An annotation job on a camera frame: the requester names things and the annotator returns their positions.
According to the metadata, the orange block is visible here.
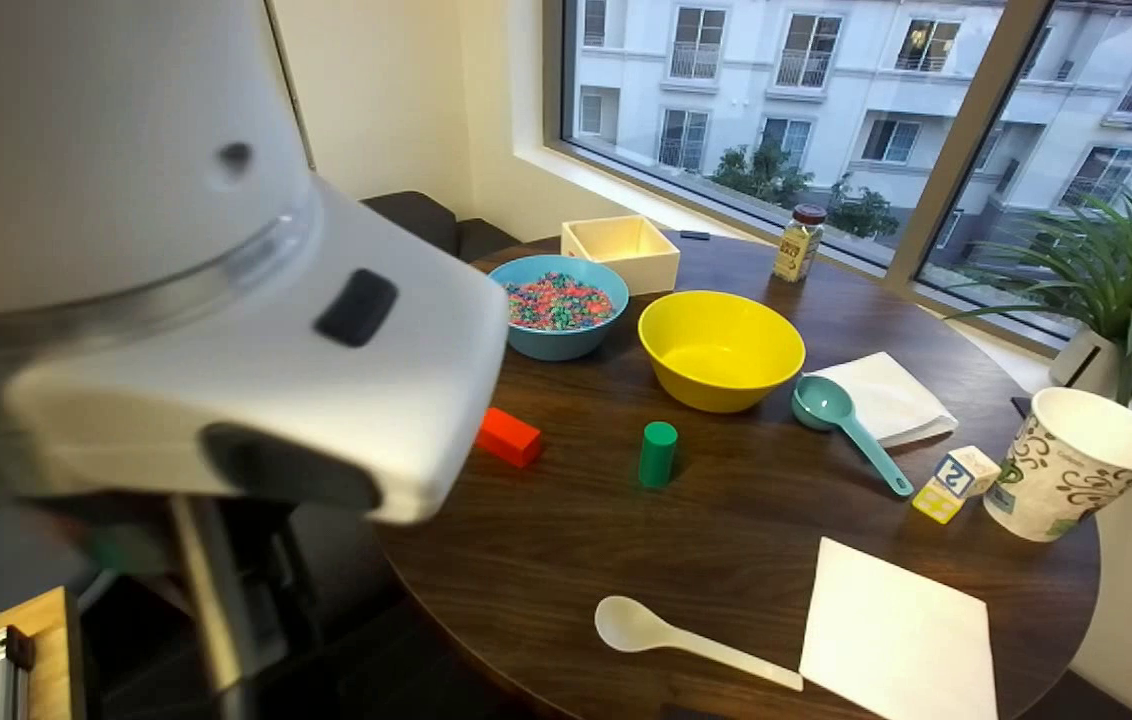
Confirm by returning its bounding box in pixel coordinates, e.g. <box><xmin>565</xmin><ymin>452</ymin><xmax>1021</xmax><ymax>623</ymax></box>
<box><xmin>471</xmin><ymin>403</ymin><xmax>549</xmax><ymax>471</ymax></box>

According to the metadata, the green cylinder block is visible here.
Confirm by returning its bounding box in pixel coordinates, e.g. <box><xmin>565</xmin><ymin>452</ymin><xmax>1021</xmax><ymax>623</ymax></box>
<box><xmin>630</xmin><ymin>416</ymin><xmax>685</xmax><ymax>494</ymax></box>

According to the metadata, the blue bowl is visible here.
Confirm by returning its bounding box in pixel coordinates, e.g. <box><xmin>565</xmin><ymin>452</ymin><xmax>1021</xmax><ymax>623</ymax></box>
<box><xmin>483</xmin><ymin>253</ymin><xmax>630</xmax><ymax>363</ymax></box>

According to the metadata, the colourful cereal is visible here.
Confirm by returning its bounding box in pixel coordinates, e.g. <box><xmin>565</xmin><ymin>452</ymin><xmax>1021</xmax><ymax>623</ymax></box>
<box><xmin>503</xmin><ymin>273</ymin><xmax>622</xmax><ymax>337</ymax></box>

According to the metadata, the white square wooden box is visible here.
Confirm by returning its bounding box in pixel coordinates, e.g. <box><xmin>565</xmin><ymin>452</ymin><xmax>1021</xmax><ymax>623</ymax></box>
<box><xmin>555</xmin><ymin>213</ymin><xmax>685</xmax><ymax>299</ymax></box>

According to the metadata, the yellow bowl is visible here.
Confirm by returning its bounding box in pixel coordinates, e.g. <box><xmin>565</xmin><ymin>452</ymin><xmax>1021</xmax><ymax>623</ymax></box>
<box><xmin>630</xmin><ymin>288</ymin><xmax>813</xmax><ymax>416</ymax></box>

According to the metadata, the round dark wooden table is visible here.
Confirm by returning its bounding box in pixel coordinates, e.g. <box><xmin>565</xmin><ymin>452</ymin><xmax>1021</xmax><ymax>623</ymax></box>
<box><xmin>375</xmin><ymin>238</ymin><xmax>1102</xmax><ymax>720</ymax></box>

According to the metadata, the jar with yellow label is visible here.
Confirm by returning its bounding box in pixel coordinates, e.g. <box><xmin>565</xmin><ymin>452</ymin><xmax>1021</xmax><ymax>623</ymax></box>
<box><xmin>773</xmin><ymin>204</ymin><xmax>826</xmax><ymax>288</ymax></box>

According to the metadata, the teal measuring scoop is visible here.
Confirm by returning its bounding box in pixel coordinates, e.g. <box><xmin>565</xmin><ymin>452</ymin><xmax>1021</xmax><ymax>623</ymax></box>
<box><xmin>789</xmin><ymin>372</ymin><xmax>920</xmax><ymax>503</ymax></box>

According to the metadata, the white plastic spoon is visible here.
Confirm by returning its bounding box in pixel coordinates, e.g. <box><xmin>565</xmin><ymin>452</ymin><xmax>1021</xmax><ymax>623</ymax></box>
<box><xmin>590</xmin><ymin>594</ymin><xmax>807</xmax><ymax>697</ymax></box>

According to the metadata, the folded white napkin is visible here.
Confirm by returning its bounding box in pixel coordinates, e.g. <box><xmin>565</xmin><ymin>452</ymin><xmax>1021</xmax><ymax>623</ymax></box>
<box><xmin>798</xmin><ymin>349</ymin><xmax>962</xmax><ymax>452</ymax></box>

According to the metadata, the small yellow white carton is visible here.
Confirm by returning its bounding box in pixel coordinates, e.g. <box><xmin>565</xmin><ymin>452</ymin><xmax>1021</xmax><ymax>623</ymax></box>
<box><xmin>908</xmin><ymin>444</ymin><xmax>1003</xmax><ymax>530</ymax></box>

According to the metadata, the flat white napkin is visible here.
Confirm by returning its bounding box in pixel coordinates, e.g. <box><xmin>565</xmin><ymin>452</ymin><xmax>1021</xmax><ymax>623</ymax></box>
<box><xmin>797</xmin><ymin>537</ymin><xmax>1001</xmax><ymax>720</ymax></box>

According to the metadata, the brown window mullion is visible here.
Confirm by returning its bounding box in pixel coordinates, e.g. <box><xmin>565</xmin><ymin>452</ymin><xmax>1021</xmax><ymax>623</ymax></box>
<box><xmin>884</xmin><ymin>0</ymin><xmax>1055</xmax><ymax>292</ymax></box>

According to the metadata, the patterned paper cup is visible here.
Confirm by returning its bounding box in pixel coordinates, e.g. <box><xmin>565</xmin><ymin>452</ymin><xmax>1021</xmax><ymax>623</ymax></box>
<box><xmin>981</xmin><ymin>385</ymin><xmax>1132</xmax><ymax>548</ymax></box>

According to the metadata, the grey chair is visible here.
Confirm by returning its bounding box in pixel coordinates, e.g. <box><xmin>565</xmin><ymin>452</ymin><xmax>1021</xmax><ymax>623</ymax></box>
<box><xmin>0</xmin><ymin>458</ymin><xmax>178</xmax><ymax>634</ymax></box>

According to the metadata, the potted green plant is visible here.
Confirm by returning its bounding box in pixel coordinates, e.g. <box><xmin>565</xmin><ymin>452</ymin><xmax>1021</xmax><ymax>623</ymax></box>
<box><xmin>987</xmin><ymin>193</ymin><xmax>1132</xmax><ymax>471</ymax></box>

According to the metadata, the wooden board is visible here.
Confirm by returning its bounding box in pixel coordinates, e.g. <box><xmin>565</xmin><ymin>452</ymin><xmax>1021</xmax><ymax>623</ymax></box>
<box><xmin>0</xmin><ymin>586</ymin><xmax>92</xmax><ymax>720</ymax></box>

